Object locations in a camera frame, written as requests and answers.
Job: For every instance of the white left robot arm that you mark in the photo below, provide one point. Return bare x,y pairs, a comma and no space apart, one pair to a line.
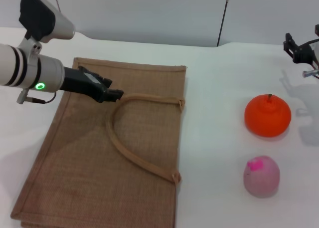
25,68

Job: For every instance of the pink peach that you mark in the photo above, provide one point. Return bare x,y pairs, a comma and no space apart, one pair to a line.
261,179

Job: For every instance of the orange fruit with stem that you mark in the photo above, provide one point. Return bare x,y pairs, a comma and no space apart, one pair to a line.
266,118

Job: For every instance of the brown jute handbag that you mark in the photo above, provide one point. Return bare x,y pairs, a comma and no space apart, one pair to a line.
99,150

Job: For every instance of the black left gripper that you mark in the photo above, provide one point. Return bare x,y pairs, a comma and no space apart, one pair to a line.
82,82

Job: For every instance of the gray black left wrist camera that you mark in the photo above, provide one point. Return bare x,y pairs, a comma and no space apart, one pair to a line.
42,16

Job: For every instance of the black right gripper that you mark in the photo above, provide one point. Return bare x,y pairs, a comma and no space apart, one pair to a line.
304,52

